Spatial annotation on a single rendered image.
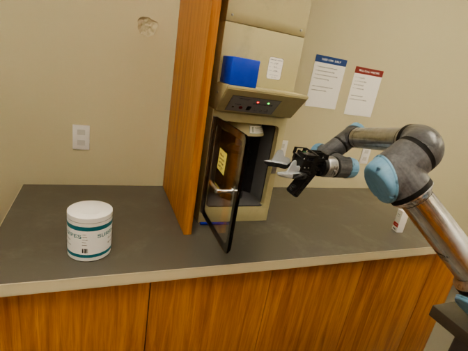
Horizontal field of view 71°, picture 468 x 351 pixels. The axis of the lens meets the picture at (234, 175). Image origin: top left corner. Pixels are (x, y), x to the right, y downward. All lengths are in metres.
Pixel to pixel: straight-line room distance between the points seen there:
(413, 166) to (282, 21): 0.70
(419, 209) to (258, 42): 0.76
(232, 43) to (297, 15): 0.27
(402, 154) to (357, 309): 0.96
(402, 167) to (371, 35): 1.31
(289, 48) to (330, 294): 1.02
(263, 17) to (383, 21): 1.04
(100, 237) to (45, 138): 0.70
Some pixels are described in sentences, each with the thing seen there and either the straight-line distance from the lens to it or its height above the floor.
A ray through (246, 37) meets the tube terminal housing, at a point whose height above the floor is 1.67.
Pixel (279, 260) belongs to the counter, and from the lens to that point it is 1.23.
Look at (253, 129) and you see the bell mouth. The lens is 1.33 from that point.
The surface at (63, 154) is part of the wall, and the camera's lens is 1.67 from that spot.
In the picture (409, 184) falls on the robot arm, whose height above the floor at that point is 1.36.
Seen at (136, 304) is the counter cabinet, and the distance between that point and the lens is 1.18.
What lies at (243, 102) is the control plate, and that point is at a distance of 1.18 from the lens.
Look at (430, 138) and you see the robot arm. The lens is 0.97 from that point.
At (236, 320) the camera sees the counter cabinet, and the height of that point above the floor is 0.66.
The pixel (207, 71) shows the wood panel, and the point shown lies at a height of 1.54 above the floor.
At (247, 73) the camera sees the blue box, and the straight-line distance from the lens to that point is 1.14.
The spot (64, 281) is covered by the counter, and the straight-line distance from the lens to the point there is 1.07.
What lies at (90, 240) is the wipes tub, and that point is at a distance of 1.08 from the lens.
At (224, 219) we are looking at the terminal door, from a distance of 1.09.
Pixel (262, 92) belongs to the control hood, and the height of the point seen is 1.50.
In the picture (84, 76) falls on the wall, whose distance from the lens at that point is 1.59.
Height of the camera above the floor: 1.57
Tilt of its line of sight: 18 degrees down
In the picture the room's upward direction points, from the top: 9 degrees clockwise
